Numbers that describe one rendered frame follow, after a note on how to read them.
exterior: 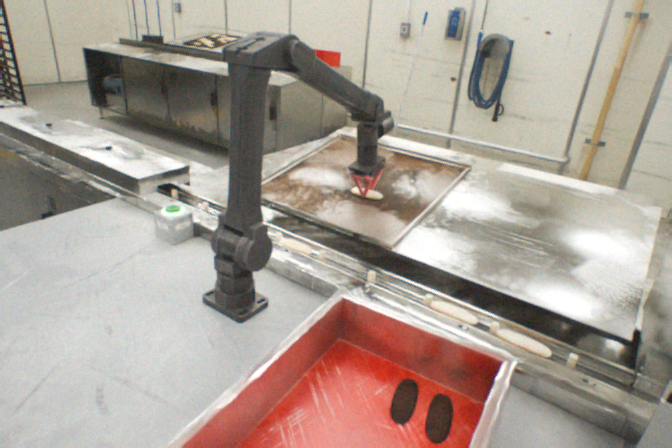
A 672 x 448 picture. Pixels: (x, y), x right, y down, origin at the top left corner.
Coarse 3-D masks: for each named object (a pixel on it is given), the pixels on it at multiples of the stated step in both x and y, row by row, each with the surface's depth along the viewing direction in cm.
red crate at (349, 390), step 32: (352, 352) 84; (320, 384) 76; (352, 384) 77; (384, 384) 77; (288, 416) 70; (320, 416) 70; (352, 416) 71; (384, 416) 71; (416, 416) 72; (480, 416) 73
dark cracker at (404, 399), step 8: (400, 384) 77; (408, 384) 76; (416, 384) 77; (400, 392) 75; (408, 392) 75; (416, 392) 75; (392, 400) 74; (400, 400) 73; (408, 400) 73; (416, 400) 74; (392, 408) 72; (400, 408) 72; (408, 408) 72; (392, 416) 71; (400, 416) 71; (408, 416) 71
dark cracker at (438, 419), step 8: (432, 400) 74; (440, 400) 74; (448, 400) 74; (432, 408) 72; (440, 408) 72; (448, 408) 72; (432, 416) 71; (440, 416) 71; (448, 416) 71; (432, 424) 69; (440, 424) 69; (448, 424) 70; (432, 432) 68; (440, 432) 68; (448, 432) 69; (432, 440) 67; (440, 440) 67
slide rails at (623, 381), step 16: (160, 192) 139; (272, 240) 116; (384, 288) 99; (400, 288) 100; (480, 320) 91; (496, 336) 87; (560, 352) 84; (592, 368) 81; (608, 384) 77; (624, 384) 78
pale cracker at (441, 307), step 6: (432, 306) 94; (438, 306) 93; (444, 306) 93; (450, 306) 93; (438, 312) 93; (444, 312) 92; (450, 312) 92; (456, 312) 91; (462, 312) 92; (468, 312) 92; (456, 318) 91; (462, 318) 90; (468, 318) 90; (474, 318) 91; (474, 324) 90
